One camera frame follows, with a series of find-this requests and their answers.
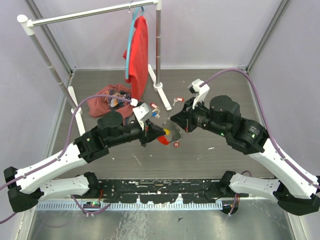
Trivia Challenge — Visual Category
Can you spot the red hanging t-shirt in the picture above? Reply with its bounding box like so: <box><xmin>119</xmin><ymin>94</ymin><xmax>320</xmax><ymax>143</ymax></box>
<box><xmin>123</xmin><ymin>16</ymin><xmax>149</xmax><ymax>100</ymax></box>

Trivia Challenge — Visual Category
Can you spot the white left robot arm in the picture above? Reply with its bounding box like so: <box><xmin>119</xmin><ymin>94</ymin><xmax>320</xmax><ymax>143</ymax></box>
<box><xmin>3</xmin><ymin>111</ymin><xmax>166</xmax><ymax>213</ymax></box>

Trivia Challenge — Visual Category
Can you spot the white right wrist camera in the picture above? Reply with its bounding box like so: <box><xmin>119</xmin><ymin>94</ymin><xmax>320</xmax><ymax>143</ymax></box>
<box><xmin>188</xmin><ymin>78</ymin><xmax>210</xmax><ymax>110</ymax></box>

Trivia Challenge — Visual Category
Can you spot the small circuit board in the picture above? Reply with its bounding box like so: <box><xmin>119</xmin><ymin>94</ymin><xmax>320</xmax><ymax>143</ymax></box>
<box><xmin>83</xmin><ymin>201</ymin><xmax>101</xmax><ymax>209</ymax></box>

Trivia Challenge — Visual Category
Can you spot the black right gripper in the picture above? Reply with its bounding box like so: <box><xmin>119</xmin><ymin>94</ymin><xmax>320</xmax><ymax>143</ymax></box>
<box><xmin>170</xmin><ymin>95</ymin><xmax>230</xmax><ymax>137</ymax></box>

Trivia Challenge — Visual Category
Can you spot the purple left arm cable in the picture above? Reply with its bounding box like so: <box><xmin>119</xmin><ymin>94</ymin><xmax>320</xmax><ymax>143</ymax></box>
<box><xmin>0</xmin><ymin>96</ymin><xmax>133</xmax><ymax>224</ymax></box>

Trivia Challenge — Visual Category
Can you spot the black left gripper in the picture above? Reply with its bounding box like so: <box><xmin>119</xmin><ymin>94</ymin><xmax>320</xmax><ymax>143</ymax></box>
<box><xmin>108</xmin><ymin>120</ymin><xmax>167</xmax><ymax>148</ymax></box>

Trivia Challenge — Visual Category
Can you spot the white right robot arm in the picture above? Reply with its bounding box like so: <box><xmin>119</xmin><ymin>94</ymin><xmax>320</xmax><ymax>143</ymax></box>
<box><xmin>170</xmin><ymin>95</ymin><xmax>320</xmax><ymax>216</ymax></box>

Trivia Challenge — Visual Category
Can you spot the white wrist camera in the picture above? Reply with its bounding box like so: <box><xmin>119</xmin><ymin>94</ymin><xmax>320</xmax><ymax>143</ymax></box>
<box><xmin>188</xmin><ymin>78</ymin><xmax>210</xmax><ymax>110</ymax></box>
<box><xmin>130</xmin><ymin>98</ymin><xmax>152</xmax><ymax>130</ymax></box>

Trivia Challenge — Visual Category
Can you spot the perforated cable duct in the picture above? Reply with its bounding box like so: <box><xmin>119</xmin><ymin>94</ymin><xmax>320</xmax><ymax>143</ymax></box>
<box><xmin>35</xmin><ymin>200</ymin><xmax>223</xmax><ymax>211</ymax></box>

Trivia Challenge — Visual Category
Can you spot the white metal clothes rack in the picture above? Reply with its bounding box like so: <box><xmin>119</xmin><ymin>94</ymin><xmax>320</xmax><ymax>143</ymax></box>
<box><xmin>16</xmin><ymin>0</ymin><xmax>173</xmax><ymax>136</ymax></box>

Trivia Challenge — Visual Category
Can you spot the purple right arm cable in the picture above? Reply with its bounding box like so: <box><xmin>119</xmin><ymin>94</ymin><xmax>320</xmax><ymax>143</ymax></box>
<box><xmin>203</xmin><ymin>67</ymin><xmax>320</xmax><ymax>191</ymax></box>

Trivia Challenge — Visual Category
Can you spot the key with blue tag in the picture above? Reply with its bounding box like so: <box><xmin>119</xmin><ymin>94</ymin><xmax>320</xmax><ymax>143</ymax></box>
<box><xmin>152</xmin><ymin>112</ymin><xmax>160</xmax><ymax>119</ymax></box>

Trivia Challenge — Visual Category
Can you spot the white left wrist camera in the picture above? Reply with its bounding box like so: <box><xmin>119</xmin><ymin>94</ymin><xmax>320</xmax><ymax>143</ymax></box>
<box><xmin>130</xmin><ymin>98</ymin><xmax>152</xmax><ymax>130</ymax></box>

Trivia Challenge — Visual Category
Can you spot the crumpled maroon t-shirt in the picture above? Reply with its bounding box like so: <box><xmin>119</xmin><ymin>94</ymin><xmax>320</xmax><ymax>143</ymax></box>
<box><xmin>87</xmin><ymin>83</ymin><xmax>133</xmax><ymax>120</ymax></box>

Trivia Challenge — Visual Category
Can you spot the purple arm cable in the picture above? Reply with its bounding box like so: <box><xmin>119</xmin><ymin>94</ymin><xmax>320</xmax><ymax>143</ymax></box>
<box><xmin>203</xmin><ymin>67</ymin><xmax>320</xmax><ymax>191</ymax></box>
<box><xmin>0</xmin><ymin>96</ymin><xmax>133</xmax><ymax>224</ymax></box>

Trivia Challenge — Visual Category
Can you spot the red carabiner keyring with chain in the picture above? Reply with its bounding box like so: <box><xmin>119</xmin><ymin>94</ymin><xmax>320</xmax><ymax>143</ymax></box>
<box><xmin>162</xmin><ymin>114</ymin><xmax>183</xmax><ymax>146</ymax></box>

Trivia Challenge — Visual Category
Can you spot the red tag key by rack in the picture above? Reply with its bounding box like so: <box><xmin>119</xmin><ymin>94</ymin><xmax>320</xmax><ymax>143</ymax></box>
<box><xmin>172</xmin><ymin>97</ymin><xmax>184</xmax><ymax>106</ymax></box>

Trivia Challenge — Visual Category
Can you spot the key with yellow tag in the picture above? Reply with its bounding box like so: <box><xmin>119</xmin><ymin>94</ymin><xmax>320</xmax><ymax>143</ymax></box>
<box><xmin>163</xmin><ymin>128</ymin><xmax>171</xmax><ymax>135</ymax></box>

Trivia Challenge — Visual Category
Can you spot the blue clothes hanger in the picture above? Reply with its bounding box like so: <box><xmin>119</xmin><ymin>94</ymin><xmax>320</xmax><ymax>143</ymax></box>
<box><xmin>125</xmin><ymin>6</ymin><xmax>145</xmax><ymax>80</ymax></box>

